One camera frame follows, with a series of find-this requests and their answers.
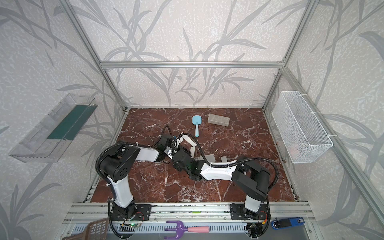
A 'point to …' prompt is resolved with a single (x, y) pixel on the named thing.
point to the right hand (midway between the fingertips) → (176, 149)
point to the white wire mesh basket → (303, 134)
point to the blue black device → (285, 222)
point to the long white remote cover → (189, 140)
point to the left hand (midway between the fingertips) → (191, 150)
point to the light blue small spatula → (196, 120)
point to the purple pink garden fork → (181, 229)
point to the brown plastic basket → (98, 229)
